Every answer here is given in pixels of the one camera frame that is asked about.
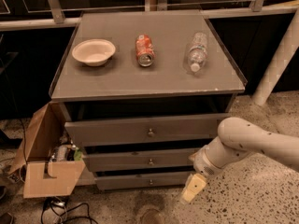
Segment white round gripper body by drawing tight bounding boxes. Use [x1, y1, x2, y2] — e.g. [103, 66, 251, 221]
[192, 147, 225, 178]

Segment grey drawer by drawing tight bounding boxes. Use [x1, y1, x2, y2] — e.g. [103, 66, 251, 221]
[65, 113, 229, 147]
[83, 147, 199, 172]
[95, 171, 192, 190]

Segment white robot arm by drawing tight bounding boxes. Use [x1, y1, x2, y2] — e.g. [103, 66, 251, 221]
[180, 117, 299, 203]

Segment grey top drawer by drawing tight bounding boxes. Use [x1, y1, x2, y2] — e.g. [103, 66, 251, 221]
[65, 113, 229, 147]

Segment grey bottom drawer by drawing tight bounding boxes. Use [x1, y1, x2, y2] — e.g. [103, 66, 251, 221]
[95, 171, 192, 190]

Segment grey drawer cabinet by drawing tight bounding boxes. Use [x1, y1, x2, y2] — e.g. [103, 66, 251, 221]
[50, 10, 246, 181]

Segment open cardboard box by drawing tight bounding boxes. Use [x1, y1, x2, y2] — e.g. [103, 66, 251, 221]
[9, 103, 85, 198]

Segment clear plastic water bottle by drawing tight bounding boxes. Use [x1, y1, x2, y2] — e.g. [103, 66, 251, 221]
[188, 32, 207, 73]

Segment orange soda can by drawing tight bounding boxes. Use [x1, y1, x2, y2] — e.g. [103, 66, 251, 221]
[135, 35, 155, 67]

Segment white paper bowl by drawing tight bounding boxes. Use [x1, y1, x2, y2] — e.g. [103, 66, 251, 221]
[72, 39, 116, 66]

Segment metal railing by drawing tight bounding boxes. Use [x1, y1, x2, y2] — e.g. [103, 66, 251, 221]
[0, 0, 298, 31]

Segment black cables on floor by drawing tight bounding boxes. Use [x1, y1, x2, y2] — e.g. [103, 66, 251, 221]
[40, 196, 99, 224]

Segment white diagonal post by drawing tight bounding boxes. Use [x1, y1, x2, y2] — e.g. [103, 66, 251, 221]
[252, 8, 299, 105]

